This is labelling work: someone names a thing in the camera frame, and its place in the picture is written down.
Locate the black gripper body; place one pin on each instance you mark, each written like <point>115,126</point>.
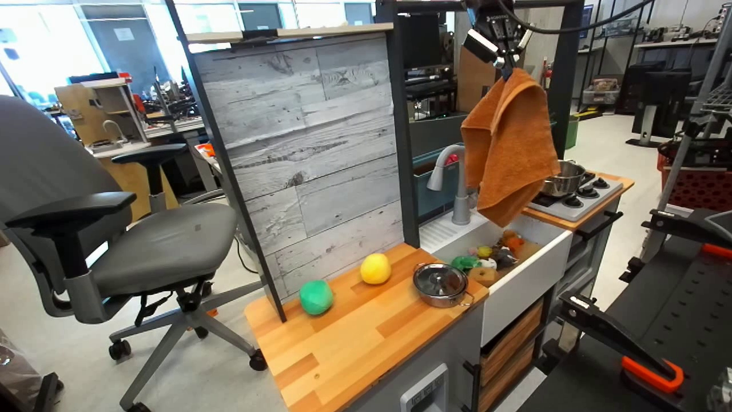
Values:
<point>503,38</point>

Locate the orange towel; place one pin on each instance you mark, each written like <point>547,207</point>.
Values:
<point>510,145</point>

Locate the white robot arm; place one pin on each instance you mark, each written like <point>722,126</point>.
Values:
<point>479,39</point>

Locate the white toy sink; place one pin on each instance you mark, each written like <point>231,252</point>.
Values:
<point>526,283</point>

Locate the brown cardboard carton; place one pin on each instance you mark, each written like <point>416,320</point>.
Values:
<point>473,83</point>

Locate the red fire extinguisher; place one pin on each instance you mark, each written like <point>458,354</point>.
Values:
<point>547,77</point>

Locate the red toy in planter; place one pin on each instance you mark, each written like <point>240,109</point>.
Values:
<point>453,159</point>

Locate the grey toy faucet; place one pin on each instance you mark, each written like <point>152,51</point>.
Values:
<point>442,163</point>

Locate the steel pot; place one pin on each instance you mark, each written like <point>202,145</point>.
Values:
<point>568,183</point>

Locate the teal planter box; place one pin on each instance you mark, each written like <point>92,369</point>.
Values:
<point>431,197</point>

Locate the grey toy stove top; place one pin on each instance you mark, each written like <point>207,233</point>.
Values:
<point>591,201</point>

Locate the orange toy fruit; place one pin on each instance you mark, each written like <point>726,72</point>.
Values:
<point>513,242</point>

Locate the yellow toy fruit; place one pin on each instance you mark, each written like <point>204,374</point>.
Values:
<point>486,250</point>

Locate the dark toy food piece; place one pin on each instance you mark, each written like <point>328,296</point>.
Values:
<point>506,258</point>

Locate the green toy vegetable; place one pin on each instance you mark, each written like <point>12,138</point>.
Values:
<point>464,264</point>

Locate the grey wood plank panel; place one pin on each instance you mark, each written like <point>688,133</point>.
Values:
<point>304,152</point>

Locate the red perforated crate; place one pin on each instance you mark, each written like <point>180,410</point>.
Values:
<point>698,187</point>

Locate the small steel bowl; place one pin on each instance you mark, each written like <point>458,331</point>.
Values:
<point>439,286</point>

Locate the yellow toy ball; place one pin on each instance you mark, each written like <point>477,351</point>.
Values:
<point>375,268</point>

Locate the orange and black clamp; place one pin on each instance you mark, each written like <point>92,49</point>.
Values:
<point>716,250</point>
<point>654,376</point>

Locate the green toy ball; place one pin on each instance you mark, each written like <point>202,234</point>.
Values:
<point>316,299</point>

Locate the black perforated board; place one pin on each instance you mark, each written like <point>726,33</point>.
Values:
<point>671,321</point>

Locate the wooden toy kitchen unit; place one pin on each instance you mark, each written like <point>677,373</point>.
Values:
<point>356,335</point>

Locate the grey office chair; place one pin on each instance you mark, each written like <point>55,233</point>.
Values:
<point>168,243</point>

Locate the wooden shelf cabinet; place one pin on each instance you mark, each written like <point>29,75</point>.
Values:
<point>98,115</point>

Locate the dark grey bag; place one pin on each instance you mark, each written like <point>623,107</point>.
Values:
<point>23,382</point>

